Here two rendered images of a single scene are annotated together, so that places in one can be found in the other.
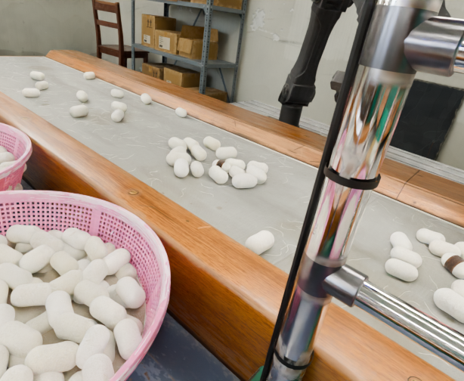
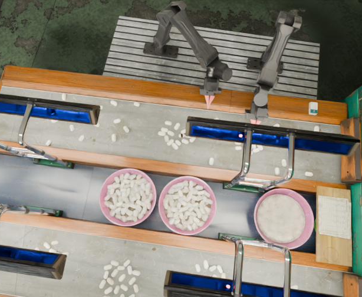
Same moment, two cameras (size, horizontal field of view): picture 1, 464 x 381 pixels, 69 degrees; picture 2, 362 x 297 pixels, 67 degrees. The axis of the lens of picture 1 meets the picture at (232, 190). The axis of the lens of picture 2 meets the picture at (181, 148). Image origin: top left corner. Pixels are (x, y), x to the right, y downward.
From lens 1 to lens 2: 1.11 m
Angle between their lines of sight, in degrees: 49
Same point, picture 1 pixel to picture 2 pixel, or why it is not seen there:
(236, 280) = (216, 177)
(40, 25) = not seen: outside the picture
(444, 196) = (241, 106)
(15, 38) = not seen: outside the picture
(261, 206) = (201, 145)
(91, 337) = (204, 198)
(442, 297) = not seen: hidden behind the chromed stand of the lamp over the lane
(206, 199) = (189, 152)
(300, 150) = (194, 104)
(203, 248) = (206, 174)
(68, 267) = (187, 191)
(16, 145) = (131, 171)
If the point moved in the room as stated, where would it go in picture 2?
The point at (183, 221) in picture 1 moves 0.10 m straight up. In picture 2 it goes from (197, 170) to (198, 165)
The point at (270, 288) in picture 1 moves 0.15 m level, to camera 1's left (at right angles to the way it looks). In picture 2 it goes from (221, 174) to (194, 190)
